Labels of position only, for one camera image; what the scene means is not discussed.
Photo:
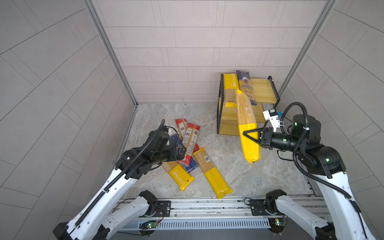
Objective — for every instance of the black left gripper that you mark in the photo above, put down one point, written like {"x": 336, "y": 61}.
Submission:
{"x": 174, "y": 156}

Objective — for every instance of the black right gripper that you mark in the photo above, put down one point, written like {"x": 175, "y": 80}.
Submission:
{"x": 265, "y": 132}

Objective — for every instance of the yellow kraft pasta pack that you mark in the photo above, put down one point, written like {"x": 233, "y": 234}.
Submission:
{"x": 246, "y": 122}
{"x": 213, "y": 176}

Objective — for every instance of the blue clear spaghetti pack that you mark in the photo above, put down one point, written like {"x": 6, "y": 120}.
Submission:
{"x": 245, "y": 86}

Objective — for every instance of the yellow pasta pack wholewheat spaghetti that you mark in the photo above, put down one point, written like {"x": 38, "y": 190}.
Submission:
{"x": 231, "y": 85}

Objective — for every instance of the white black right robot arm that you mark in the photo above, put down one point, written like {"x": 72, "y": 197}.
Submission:
{"x": 297, "y": 132}

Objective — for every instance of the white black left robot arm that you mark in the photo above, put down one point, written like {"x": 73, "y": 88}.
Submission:
{"x": 128, "y": 169}

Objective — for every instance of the yellow pastatime pasta pack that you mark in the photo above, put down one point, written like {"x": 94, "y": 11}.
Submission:
{"x": 178, "y": 174}

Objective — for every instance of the red spaghetti pack top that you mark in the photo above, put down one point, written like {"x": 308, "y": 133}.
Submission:
{"x": 190, "y": 140}

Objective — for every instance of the red spaghetti pack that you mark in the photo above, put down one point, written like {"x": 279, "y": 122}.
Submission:
{"x": 182, "y": 125}
{"x": 190, "y": 140}

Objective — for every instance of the red spaghetti pack rear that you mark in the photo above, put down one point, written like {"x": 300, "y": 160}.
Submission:
{"x": 182, "y": 125}

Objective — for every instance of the left circuit board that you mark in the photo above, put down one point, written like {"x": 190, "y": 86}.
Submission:
{"x": 150, "y": 225}

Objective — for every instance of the circuit board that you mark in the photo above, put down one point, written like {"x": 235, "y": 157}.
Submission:
{"x": 150, "y": 225}
{"x": 277, "y": 226}

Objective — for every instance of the right circuit board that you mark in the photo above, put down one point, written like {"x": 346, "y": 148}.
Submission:
{"x": 277, "y": 226}

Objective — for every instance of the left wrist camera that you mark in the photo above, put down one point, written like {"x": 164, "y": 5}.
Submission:
{"x": 172, "y": 132}

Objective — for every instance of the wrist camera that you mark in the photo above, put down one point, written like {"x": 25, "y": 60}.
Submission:
{"x": 275, "y": 118}
{"x": 172, "y": 132}

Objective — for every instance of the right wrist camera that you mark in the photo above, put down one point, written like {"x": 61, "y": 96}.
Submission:
{"x": 275, "y": 118}

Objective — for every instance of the wooden shelf black metal frame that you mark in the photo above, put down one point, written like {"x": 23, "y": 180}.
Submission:
{"x": 265, "y": 92}

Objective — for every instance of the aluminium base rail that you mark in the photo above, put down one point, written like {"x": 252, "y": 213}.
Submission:
{"x": 200, "y": 213}

